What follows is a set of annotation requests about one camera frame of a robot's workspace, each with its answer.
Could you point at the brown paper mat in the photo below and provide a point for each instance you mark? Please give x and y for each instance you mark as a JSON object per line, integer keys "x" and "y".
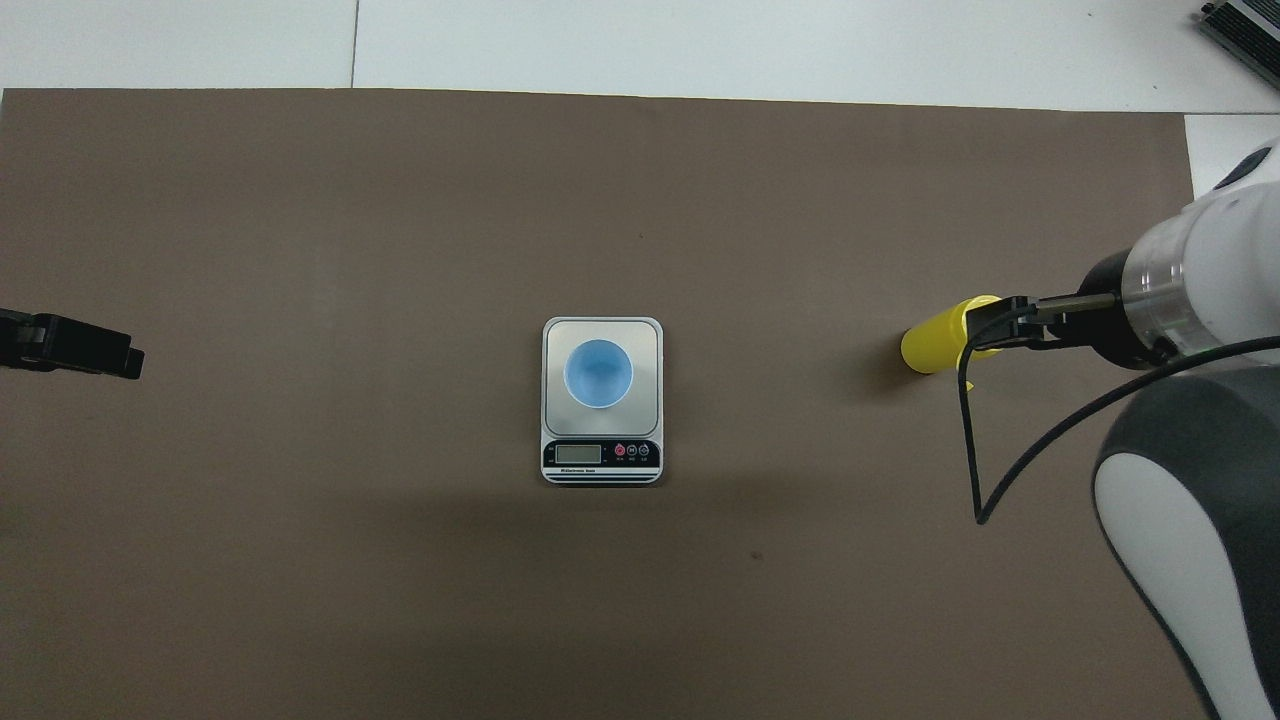
{"x": 400, "y": 600}

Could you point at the silver digital kitchen scale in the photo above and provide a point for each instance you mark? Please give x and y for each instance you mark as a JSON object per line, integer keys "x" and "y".
{"x": 640, "y": 425}

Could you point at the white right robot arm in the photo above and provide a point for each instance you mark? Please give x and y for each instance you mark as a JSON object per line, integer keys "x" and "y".
{"x": 1200, "y": 560}

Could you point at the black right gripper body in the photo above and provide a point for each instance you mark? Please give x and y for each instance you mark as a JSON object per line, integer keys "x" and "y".
{"x": 1100, "y": 320}

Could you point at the grey ribbed metal device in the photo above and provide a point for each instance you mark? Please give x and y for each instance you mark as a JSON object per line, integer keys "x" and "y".
{"x": 1250, "y": 35}

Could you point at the yellow squeeze bottle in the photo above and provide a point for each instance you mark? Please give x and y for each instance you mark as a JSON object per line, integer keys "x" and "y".
{"x": 935, "y": 340}

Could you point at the light blue plastic cup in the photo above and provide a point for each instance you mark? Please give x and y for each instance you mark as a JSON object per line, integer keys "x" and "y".
{"x": 598, "y": 372}

